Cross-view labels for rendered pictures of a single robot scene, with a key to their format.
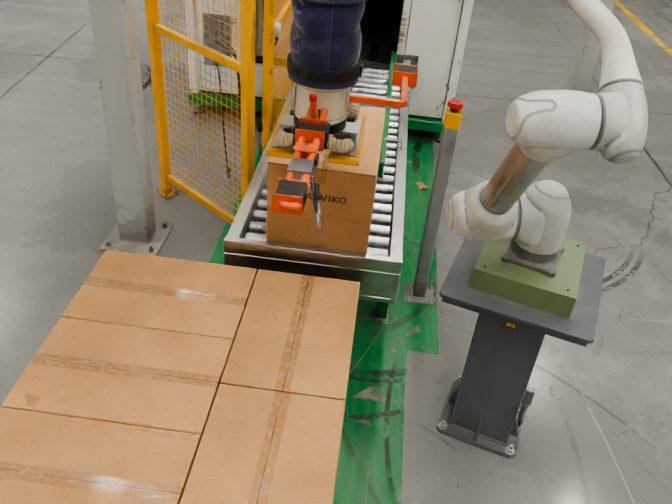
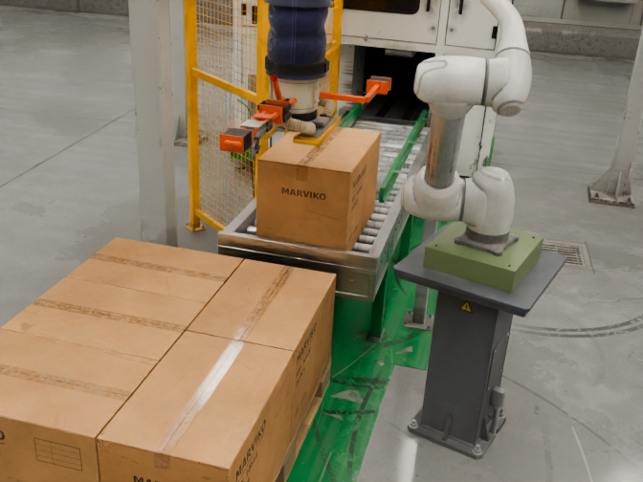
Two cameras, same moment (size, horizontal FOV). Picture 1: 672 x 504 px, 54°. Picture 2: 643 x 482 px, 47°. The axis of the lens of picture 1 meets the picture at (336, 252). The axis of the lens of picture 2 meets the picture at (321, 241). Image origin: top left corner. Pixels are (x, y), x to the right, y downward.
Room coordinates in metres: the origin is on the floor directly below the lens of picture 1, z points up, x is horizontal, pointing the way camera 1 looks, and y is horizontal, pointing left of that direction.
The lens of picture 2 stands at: (-0.66, -0.54, 1.95)
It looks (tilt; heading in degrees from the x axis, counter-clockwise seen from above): 25 degrees down; 11
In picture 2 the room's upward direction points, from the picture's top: 3 degrees clockwise
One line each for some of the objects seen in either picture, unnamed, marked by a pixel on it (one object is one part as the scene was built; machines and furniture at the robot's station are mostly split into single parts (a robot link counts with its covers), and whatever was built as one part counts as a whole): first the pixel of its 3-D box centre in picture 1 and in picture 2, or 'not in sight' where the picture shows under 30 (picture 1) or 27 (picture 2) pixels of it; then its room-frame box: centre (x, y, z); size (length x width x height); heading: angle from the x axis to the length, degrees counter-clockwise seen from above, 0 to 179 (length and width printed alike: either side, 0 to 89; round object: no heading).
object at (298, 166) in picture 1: (300, 172); (253, 130); (1.51, 0.11, 1.26); 0.07 x 0.07 x 0.04; 87
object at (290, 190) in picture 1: (290, 196); (235, 140); (1.38, 0.12, 1.27); 0.08 x 0.07 x 0.05; 177
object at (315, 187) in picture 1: (318, 187); (262, 137); (1.43, 0.06, 1.27); 0.31 x 0.03 x 0.05; 10
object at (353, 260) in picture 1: (312, 255); (296, 250); (2.09, 0.09, 0.58); 0.70 x 0.03 x 0.06; 87
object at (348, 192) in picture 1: (328, 177); (321, 186); (2.42, 0.06, 0.75); 0.60 x 0.40 x 0.40; 176
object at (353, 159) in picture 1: (348, 133); (318, 125); (1.97, 0.00, 1.17); 0.34 x 0.10 x 0.05; 177
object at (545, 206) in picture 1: (541, 214); (489, 198); (1.86, -0.66, 1.00); 0.18 x 0.16 x 0.22; 94
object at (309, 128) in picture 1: (311, 134); (274, 111); (1.73, 0.10, 1.27); 0.10 x 0.08 x 0.06; 87
